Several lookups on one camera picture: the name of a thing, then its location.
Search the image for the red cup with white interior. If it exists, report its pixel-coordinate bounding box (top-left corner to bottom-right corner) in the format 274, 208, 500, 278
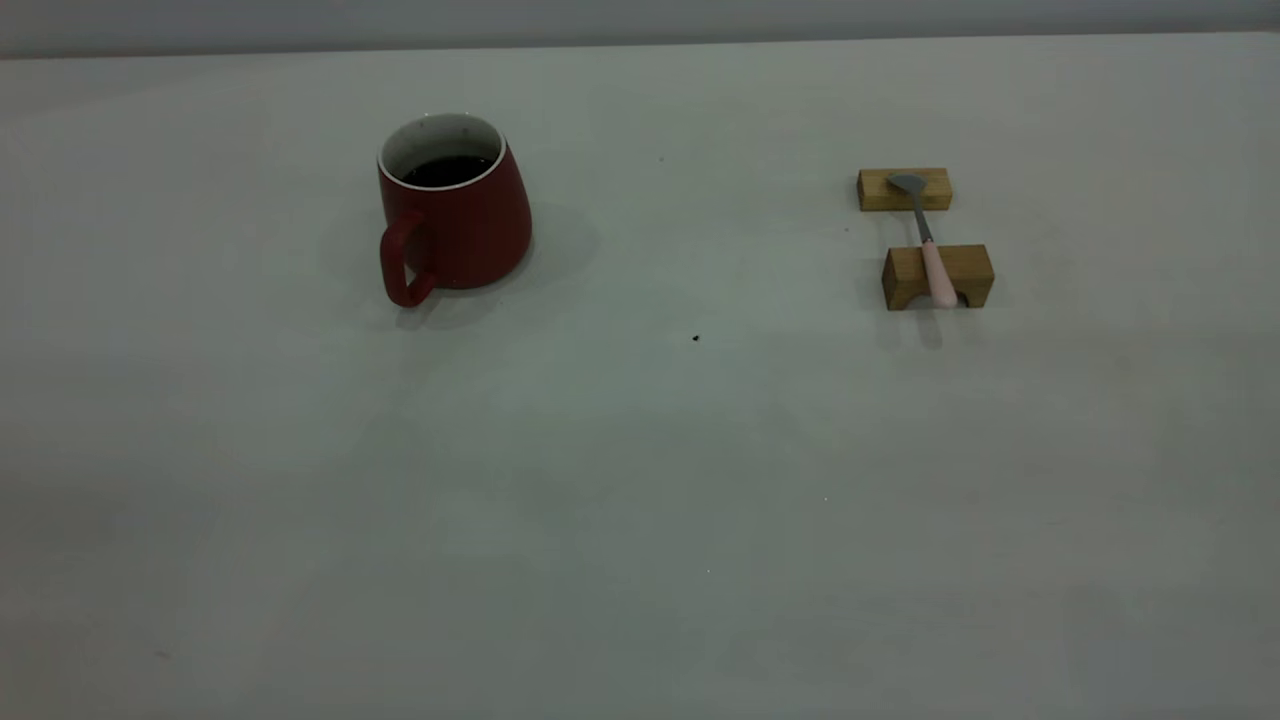
377, 112, 534, 308

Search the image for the arched wooden block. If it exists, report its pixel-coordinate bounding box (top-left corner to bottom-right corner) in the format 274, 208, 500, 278
881, 243, 996, 312

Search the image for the metal spoon with pink handle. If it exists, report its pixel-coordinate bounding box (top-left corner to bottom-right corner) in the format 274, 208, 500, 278
887, 173, 959, 309

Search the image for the flat rectangular wooden block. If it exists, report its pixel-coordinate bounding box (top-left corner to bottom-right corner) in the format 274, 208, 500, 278
857, 167, 953, 212

